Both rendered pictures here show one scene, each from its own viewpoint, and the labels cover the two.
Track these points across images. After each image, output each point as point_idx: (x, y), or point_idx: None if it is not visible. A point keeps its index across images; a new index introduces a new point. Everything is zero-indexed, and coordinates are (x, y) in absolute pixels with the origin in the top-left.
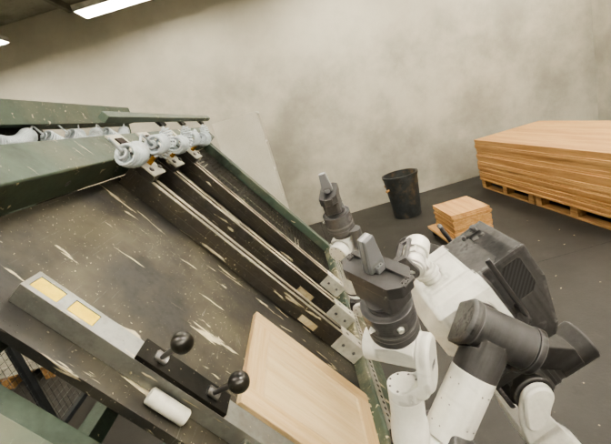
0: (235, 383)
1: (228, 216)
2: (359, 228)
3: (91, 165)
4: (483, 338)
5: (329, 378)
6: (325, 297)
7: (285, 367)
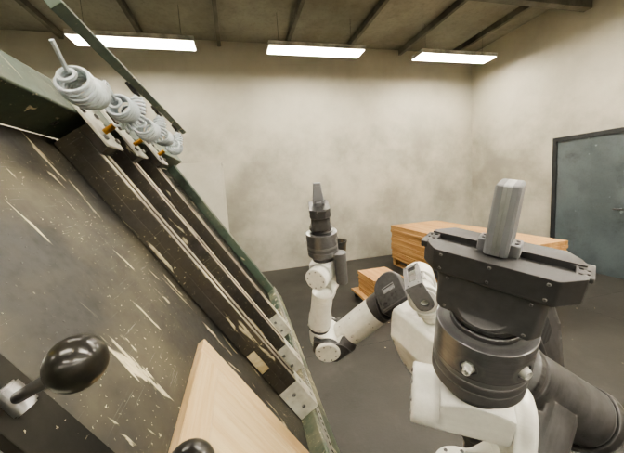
0: None
1: (186, 225)
2: (345, 252)
3: (11, 82)
4: (549, 397)
5: (283, 440)
6: (277, 335)
7: (235, 423)
